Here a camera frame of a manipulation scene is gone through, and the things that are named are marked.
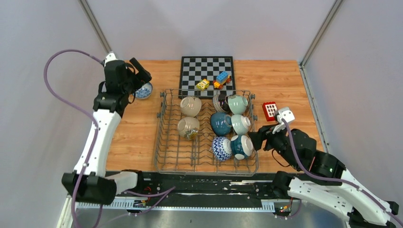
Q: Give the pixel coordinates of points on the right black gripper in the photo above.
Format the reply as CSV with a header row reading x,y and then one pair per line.
x,y
264,132

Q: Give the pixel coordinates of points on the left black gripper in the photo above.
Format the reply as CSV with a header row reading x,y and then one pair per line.
x,y
142,75

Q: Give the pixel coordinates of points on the blue floral white bowl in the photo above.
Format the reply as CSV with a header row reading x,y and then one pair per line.
x,y
144,92

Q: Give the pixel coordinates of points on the beige floral bowl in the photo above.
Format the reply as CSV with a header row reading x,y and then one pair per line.
x,y
188,127

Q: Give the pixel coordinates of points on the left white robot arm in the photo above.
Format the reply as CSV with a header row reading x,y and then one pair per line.
x,y
88,181

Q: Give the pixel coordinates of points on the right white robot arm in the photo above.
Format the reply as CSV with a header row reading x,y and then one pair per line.
x,y
326,182

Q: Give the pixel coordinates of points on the teal white dotted bowl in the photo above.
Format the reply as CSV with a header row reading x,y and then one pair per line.
x,y
241,146

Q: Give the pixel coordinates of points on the light blue striped bowl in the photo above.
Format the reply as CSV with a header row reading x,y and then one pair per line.
x,y
240,124

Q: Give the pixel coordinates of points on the red toy block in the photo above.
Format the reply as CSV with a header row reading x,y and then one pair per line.
x,y
269,109

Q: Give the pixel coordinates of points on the blue zigzag bowl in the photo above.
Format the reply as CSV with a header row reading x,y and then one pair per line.
x,y
221,148

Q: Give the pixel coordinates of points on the dark teal glazed bowl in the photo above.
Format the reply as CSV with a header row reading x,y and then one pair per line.
x,y
221,123

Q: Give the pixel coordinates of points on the mint green bowl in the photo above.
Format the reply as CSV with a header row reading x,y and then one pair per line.
x,y
237,104

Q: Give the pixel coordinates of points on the black patterned bowl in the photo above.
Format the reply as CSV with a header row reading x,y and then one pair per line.
x,y
220,103

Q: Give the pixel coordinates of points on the black white checkerboard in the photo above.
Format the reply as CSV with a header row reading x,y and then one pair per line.
x,y
197,68

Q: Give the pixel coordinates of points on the beige bowl upper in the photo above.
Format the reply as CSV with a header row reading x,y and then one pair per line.
x,y
190,106

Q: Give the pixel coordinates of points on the yellow toy car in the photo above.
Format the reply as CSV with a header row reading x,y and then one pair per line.
x,y
203,84

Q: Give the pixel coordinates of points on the blue orange toy truck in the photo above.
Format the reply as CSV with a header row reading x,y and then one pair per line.
x,y
221,80

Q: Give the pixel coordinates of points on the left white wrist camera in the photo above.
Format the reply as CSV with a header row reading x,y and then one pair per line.
x,y
111,56

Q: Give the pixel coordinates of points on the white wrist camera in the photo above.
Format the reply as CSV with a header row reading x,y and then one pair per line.
x,y
282,114
111,56

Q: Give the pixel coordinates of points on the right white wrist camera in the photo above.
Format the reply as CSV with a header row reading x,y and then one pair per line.
x,y
282,114

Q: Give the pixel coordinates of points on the grey wire dish rack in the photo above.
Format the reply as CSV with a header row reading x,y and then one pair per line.
x,y
175,155

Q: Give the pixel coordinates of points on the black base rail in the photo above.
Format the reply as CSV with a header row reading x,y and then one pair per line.
x,y
204,192

